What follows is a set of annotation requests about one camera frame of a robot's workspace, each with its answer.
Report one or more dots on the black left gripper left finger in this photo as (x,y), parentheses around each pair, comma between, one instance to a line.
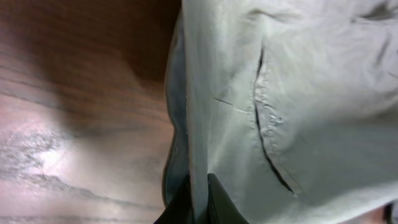
(179,210)

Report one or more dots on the light green shorts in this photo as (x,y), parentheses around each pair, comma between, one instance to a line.
(292,104)

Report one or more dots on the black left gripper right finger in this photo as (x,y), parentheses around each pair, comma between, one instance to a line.
(221,209)

